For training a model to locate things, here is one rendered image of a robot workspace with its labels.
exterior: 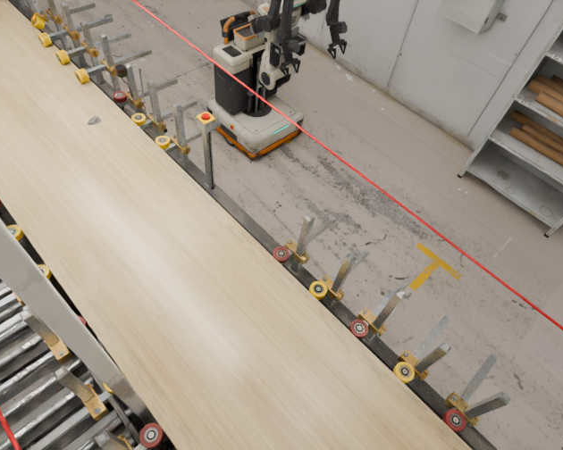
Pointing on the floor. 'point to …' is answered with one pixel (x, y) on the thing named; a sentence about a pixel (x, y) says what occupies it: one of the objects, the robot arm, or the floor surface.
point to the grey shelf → (552, 201)
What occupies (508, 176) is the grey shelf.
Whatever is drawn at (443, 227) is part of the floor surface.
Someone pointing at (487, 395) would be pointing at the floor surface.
